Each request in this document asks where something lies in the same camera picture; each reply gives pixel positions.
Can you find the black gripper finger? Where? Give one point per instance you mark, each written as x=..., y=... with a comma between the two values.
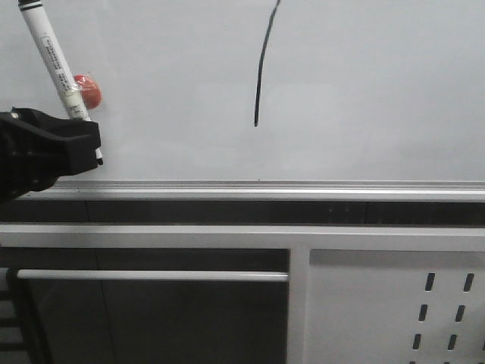
x=37, y=149

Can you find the red round magnet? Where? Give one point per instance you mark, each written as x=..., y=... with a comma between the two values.
x=90, y=91

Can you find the white whiteboard marker pen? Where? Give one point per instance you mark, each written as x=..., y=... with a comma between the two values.
x=47, y=43

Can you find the white whiteboard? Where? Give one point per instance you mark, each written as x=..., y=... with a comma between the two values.
x=380, y=98

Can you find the white horizontal rod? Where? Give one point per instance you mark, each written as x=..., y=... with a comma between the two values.
x=111, y=275

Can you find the grey black striped fabric pocket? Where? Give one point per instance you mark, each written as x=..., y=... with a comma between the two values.
x=12, y=350

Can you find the white perforated metal panel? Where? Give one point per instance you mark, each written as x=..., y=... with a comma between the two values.
x=395, y=307

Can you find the white metal stand frame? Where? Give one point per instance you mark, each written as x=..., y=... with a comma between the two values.
x=299, y=240

